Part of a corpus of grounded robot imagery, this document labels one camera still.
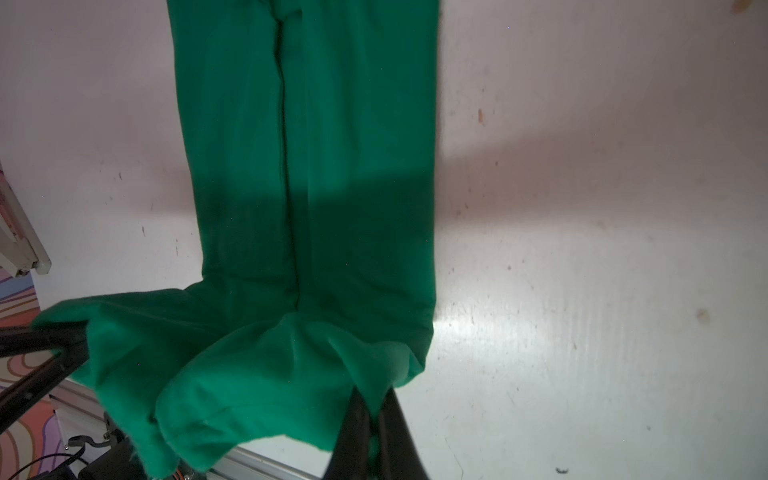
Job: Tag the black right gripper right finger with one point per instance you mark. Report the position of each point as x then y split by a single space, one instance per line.
397 458

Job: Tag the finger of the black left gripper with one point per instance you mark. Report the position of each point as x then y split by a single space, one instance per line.
68 344

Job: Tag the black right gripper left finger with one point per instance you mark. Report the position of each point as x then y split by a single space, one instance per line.
350 457

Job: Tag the green t shirt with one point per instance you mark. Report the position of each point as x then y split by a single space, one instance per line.
309 130

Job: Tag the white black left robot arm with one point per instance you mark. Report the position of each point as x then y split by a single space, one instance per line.
114 457

